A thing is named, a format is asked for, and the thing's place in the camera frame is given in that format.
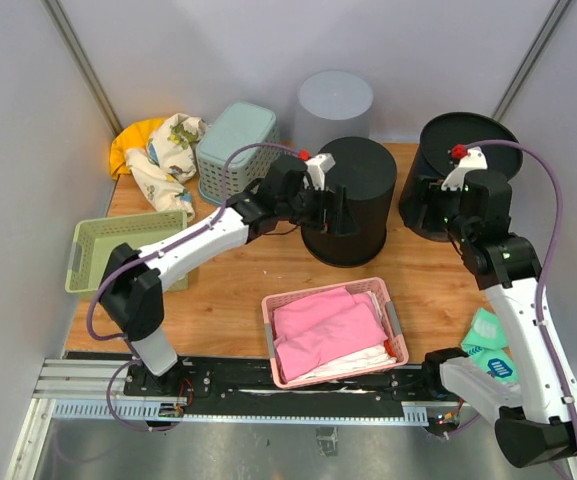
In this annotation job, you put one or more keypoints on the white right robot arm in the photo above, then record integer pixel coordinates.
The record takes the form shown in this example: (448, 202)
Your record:
(535, 421)

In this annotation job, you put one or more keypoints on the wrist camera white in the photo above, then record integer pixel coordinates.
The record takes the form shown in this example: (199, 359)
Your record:
(467, 159)
(315, 169)

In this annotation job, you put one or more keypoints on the orange cloth piece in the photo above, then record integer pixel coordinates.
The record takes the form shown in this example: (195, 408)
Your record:
(389, 349)

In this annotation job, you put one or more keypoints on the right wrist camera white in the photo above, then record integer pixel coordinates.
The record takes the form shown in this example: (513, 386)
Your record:
(467, 159)

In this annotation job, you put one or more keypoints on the yellow cloth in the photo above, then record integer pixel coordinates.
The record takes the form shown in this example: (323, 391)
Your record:
(134, 136)

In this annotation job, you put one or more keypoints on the white folded cloth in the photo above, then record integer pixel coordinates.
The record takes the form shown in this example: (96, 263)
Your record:
(347, 342)

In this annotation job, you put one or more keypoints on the cream patterned cloth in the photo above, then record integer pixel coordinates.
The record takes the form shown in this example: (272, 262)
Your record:
(162, 160)

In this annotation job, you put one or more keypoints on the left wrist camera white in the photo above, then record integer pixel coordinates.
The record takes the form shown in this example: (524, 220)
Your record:
(315, 169)

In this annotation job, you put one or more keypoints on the pink perforated basket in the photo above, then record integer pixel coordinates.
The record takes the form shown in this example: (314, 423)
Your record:
(374, 285)

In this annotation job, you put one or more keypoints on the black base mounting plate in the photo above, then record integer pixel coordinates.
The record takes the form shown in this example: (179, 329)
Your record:
(238, 386)

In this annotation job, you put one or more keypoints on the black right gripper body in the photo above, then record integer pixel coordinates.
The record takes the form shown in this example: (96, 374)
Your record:
(462, 223)

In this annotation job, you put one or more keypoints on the light blue perforated basket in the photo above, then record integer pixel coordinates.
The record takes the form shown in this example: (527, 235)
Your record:
(236, 150)

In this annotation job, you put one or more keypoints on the grey cable duct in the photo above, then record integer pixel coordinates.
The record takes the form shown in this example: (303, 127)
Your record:
(412, 416)

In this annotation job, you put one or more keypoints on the grey bin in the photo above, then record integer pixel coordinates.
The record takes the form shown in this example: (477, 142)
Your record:
(331, 104)

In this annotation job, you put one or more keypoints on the pink folded cloth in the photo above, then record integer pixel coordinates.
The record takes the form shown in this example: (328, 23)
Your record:
(293, 319)

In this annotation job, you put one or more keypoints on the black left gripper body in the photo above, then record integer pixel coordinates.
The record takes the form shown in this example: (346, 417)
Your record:
(309, 208)

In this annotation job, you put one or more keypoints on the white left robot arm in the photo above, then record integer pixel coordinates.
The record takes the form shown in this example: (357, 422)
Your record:
(135, 280)

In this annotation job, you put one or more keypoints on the green patterned sock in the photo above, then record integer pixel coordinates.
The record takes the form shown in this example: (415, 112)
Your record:
(486, 344)

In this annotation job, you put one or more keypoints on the green perforated tray basket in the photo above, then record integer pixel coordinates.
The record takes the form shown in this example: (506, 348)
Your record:
(94, 240)

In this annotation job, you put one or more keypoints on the aluminium frame rail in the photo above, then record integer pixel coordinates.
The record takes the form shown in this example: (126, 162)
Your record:
(91, 379)

